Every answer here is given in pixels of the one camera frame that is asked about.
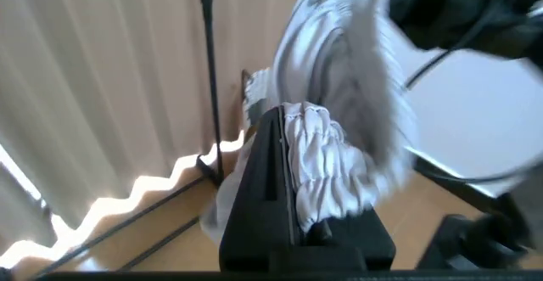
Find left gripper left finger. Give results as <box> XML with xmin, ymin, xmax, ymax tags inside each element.
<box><xmin>219</xmin><ymin>105</ymin><xmax>294</xmax><ymax>273</ymax></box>

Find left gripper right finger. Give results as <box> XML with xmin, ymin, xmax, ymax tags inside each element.
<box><xmin>296</xmin><ymin>206</ymin><xmax>396</xmax><ymax>273</ymax></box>

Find pale grey shorts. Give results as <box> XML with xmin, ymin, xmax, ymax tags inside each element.
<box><xmin>199</xmin><ymin>0</ymin><xmax>419</xmax><ymax>248</ymax></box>

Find black clothes rack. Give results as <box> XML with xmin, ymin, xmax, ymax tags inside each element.
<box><xmin>33</xmin><ymin>0</ymin><xmax>227</xmax><ymax>278</ymax></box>

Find beige curtain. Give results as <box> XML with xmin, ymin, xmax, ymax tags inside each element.
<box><xmin>0</xmin><ymin>0</ymin><xmax>315</xmax><ymax>248</ymax></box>

